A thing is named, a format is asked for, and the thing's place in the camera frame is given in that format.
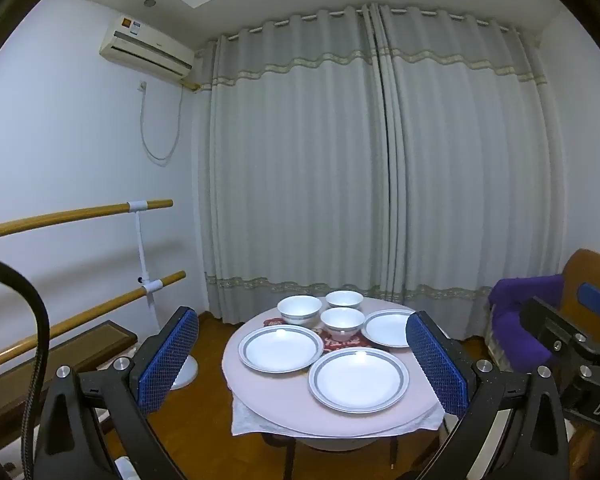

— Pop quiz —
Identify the white tablecloth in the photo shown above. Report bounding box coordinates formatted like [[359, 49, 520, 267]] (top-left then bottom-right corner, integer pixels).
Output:
[[230, 390, 446, 437]]

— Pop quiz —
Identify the dark round table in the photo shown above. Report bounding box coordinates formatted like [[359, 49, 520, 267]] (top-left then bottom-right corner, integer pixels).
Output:
[[260, 430, 451, 480]]

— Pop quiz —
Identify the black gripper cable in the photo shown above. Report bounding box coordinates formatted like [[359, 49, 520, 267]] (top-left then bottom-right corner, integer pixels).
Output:
[[0, 252, 51, 480]]

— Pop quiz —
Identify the white wall air conditioner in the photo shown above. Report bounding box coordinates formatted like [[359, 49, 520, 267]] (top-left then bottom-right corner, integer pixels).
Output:
[[99, 14, 195, 81]]

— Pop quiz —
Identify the brown top storage bench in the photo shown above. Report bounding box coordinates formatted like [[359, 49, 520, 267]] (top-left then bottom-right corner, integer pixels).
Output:
[[0, 319, 137, 461]]

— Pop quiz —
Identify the white air conditioner cord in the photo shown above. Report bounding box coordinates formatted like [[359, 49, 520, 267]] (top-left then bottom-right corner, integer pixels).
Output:
[[139, 80, 185, 162]]

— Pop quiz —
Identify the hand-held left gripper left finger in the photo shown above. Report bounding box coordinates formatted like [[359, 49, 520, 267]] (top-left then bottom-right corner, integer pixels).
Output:
[[32, 306, 200, 480]]

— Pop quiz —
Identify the white plate grey rim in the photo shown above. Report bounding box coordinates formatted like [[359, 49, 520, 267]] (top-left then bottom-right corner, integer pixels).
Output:
[[361, 308, 421, 349], [237, 324, 325, 375], [307, 346, 410, 415]]

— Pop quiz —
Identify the wooden barre rail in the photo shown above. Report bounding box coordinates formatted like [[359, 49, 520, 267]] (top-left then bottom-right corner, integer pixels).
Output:
[[0, 199, 174, 243], [0, 270, 187, 371]]

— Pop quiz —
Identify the white curtain rod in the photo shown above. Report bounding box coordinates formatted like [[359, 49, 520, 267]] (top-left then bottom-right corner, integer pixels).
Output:
[[215, 5, 531, 41]]

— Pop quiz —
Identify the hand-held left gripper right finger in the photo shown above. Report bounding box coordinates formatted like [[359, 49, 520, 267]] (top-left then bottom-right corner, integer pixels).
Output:
[[406, 310, 571, 480]]

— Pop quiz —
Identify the white barre stand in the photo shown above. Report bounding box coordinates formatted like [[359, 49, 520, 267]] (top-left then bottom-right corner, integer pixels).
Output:
[[126, 200, 199, 390]]

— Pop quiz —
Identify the purple cloth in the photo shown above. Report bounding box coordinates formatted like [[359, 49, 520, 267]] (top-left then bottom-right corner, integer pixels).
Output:
[[489, 275, 566, 366]]

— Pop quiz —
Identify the small white bowl grey band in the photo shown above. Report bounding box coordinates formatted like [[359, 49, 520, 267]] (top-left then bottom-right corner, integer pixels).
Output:
[[325, 290, 365, 310], [320, 306, 366, 342]]

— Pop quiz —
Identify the grey patterned cushion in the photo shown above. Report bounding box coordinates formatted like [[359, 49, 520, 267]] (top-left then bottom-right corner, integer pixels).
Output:
[[484, 320, 506, 366]]

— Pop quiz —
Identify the large white bowl grey band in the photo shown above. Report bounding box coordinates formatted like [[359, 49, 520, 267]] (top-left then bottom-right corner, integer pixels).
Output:
[[277, 294, 323, 327]]

